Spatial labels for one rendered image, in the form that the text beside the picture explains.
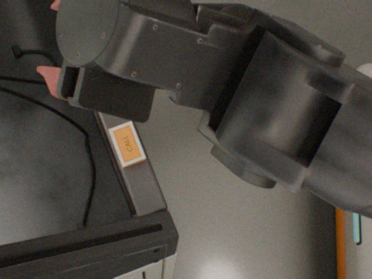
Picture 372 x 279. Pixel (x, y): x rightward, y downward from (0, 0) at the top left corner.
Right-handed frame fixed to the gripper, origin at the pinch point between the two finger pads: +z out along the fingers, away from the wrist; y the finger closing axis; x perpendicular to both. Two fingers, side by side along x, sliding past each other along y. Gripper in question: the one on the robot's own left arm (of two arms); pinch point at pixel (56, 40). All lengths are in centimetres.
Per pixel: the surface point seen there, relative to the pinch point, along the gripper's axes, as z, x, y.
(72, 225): 33.7, 30.7, 18.4
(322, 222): 62, 125, 14
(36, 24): 47, 26, -8
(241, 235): 74, 110, 21
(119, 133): 23.0, 26.7, 5.2
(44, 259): 13.7, 13.2, 19.7
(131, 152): 21.3, 27.7, 7.2
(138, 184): 20.5, 29.2, 10.8
